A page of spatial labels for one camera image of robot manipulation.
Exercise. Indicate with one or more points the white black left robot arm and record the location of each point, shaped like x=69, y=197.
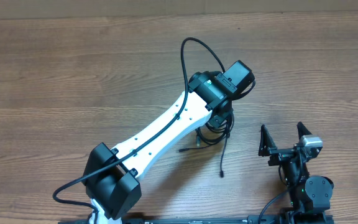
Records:
x=208, y=101

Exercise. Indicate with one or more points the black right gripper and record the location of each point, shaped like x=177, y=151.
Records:
x=266, y=146

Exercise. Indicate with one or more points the brown cardboard wall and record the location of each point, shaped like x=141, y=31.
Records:
x=46, y=9

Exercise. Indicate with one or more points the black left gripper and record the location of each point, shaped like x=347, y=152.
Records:
x=216, y=121

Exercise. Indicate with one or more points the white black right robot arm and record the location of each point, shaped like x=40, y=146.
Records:
x=309, y=194

